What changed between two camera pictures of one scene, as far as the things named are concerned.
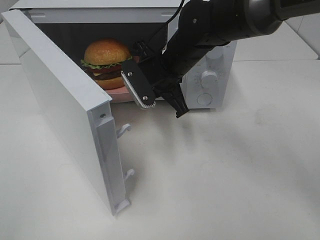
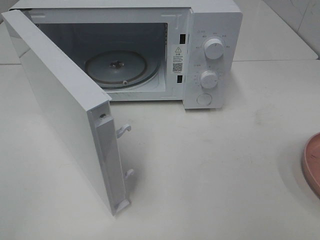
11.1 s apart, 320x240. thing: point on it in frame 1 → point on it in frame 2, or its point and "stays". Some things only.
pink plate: x=123 y=95 → x=311 y=161
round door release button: x=204 y=99 stays
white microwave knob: x=209 y=79 stays
